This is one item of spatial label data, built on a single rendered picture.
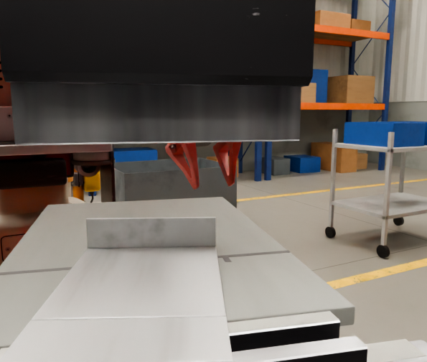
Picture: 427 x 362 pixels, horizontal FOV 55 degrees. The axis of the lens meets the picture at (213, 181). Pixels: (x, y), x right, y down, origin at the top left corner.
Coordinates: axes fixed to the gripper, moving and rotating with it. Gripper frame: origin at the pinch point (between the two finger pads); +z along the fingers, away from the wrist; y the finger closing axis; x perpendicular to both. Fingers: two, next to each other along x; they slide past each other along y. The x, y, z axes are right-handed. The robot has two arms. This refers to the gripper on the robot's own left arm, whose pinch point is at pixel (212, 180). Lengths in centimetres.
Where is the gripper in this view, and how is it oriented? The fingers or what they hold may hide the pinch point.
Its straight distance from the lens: 57.3
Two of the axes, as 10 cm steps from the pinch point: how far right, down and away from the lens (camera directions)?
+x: -4.0, 3.2, 8.6
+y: 8.9, -0.7, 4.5
